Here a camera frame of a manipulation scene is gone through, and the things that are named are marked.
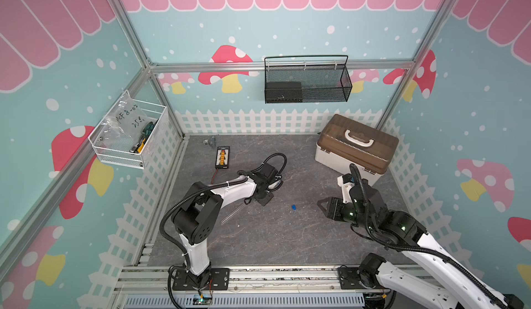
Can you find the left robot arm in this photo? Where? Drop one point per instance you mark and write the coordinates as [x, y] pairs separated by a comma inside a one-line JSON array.
[[189, 222]]

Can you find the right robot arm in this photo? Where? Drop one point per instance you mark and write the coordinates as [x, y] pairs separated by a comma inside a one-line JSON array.
[[457, 288]]

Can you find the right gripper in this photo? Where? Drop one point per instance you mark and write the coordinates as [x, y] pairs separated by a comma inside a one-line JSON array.
[[333, 207]]

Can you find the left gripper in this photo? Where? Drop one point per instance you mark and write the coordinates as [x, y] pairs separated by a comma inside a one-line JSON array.
[[263, 201]]

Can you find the green yellow tool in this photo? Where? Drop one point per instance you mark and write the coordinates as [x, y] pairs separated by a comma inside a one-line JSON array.
[[144, 136]]

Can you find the black box with orange connectors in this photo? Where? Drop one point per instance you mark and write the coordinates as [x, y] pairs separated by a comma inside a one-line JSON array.
[[222, 157]]

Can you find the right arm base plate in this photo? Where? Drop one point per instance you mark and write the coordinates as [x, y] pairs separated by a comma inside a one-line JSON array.
[[349, 279]]

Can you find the black box in mesh basket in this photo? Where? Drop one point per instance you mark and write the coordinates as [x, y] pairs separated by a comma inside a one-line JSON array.
[[283, 92]]

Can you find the clear test tube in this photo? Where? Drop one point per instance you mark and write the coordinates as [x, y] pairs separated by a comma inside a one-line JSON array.
[[232, 214]]

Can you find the black wire mesh basket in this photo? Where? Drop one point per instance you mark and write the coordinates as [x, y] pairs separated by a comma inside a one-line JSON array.
[[324, 78]]

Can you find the brown lid storage box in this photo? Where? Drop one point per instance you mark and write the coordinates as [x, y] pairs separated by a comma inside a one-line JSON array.
[[344, 141]]

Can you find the white wire basket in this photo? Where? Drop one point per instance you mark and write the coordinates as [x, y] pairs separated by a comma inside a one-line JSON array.
[[119, 155]]

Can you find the clear plastic bag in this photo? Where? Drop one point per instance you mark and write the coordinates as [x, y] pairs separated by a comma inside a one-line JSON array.
[[124, 122]]

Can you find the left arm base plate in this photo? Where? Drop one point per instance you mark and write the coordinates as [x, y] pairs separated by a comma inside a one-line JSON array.
[[210, 279]]

